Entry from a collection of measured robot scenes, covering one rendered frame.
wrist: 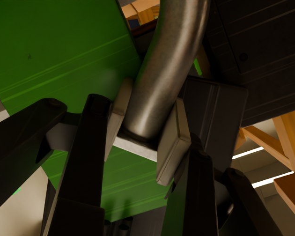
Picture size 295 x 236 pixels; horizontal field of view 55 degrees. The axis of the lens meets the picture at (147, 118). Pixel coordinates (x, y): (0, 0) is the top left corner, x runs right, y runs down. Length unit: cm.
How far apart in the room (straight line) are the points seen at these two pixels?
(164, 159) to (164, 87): 5
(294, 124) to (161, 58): 89
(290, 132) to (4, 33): 93
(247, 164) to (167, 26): 967
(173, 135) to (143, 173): 10
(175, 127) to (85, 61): 9
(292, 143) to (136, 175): 85
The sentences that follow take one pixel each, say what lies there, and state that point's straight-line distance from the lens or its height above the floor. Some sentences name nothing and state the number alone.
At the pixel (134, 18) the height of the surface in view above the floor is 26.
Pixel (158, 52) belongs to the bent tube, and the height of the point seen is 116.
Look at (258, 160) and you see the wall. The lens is 986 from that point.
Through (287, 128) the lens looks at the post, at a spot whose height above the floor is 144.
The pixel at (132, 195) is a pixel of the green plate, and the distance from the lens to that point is 26.
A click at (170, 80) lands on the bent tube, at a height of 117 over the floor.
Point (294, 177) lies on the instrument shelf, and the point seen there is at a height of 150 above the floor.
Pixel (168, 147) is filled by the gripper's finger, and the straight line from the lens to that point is 15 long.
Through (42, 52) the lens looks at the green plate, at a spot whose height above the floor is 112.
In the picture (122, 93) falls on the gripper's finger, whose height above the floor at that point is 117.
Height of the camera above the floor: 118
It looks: 4 degrees up
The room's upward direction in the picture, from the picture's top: 159 degrees clockwise
